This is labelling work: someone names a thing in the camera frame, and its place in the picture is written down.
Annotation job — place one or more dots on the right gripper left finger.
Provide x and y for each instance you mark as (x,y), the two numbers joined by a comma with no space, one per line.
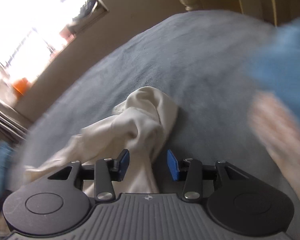
(106,171)

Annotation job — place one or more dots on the orange object on windowsill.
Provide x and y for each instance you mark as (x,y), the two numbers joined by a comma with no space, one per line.
(21,86)

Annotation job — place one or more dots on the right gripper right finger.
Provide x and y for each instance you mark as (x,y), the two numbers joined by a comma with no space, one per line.
(189,171)

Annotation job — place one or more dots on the grey curtain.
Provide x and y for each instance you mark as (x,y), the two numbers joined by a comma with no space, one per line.
(13,126)

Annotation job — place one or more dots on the white bear sweatshirt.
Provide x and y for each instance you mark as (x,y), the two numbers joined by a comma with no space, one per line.
(141,124)

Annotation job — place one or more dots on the clothes pile on windowsill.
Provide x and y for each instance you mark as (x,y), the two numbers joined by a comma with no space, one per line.
(90,12)

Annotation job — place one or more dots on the grey-blue bed blanket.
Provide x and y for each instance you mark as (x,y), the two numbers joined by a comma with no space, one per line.
(199,60)

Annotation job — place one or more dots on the light blue pillowcase cloth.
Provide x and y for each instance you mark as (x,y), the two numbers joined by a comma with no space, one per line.
(276,66)

